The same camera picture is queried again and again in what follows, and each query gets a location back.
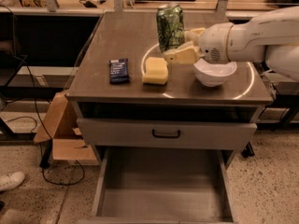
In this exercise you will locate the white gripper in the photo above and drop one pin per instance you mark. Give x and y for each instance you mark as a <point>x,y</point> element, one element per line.
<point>214,42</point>

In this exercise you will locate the green soda can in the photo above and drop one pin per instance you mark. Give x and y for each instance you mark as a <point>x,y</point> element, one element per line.
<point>170,26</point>

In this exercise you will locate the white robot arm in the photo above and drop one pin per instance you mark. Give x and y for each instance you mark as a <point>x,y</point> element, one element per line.
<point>271,38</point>

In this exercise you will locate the grey drawer cabinet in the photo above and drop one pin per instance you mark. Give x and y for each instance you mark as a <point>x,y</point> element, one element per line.
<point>133,35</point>

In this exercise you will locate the grey upper drawer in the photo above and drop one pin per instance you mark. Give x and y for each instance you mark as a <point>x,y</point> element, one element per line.
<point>194,135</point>

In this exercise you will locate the open grey middle drawer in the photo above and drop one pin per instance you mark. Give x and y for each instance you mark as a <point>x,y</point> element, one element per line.
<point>140,185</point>

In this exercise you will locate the white bowl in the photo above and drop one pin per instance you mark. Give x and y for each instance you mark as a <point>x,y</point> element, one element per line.
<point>212,75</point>

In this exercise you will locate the yellow sponge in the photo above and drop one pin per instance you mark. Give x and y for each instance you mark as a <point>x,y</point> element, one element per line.
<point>156,71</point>

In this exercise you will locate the dark blue snack bar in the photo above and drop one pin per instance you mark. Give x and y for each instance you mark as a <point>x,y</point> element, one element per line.
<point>118,71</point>

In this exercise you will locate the brown cardboard box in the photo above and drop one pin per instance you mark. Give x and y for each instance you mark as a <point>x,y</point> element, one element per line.
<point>60,127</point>

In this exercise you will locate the dark side shelf unit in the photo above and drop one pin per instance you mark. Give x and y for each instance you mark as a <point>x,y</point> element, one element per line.
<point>30,83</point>

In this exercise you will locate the white shoe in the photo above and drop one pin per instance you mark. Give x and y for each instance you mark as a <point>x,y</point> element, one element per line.
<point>11,181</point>

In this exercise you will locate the black drawer handle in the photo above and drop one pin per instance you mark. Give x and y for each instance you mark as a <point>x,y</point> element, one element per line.
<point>174,135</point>

